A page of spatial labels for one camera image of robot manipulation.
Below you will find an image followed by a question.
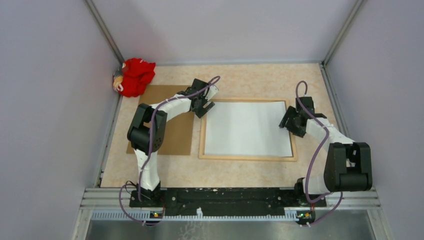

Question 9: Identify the printed photo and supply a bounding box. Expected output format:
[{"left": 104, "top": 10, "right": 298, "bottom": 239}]
[{"left": 203, "top": 100, "right": 294, "bottom": 158}]

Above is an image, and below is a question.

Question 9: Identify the brown backing board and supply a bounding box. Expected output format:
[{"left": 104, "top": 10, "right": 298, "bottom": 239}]
[{"left": 138, "top": 85, "right": 196, "bottom": 156}]

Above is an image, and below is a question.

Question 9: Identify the wooden picture frame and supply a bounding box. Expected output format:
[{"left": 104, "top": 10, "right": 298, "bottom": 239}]
[{"left": 198, "top": 96, "right": 298, "bottom": 163}]

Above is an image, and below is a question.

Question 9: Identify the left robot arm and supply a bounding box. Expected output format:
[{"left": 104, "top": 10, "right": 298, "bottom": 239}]
[{"left": 127, "top": 76, "right": 221, "bottom": 207}]

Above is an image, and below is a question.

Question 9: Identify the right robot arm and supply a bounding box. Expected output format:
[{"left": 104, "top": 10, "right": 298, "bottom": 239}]
[{"left": 279, "top": 96, "right": 373, "bottom": 206}]

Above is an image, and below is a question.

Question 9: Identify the red cloth doll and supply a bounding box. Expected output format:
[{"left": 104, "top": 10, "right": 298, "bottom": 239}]
[{"left": 112, "top": 58, "right": 156, "bottom": 98}]

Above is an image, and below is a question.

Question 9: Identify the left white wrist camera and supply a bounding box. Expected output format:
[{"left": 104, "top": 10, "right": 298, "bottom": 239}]
[{"left": 204, "top": 85, "right": 219, "bottom": 101}]

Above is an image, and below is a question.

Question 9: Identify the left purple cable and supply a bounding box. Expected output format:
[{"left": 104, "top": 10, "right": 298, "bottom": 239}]
[{"left": 118, "top": 75, "right": 222, "bottom": 227}]

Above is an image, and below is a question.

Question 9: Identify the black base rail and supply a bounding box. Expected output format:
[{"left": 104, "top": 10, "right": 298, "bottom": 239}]
[{"left": 129, "top": 187, "right": 311, "bottom": 217}]

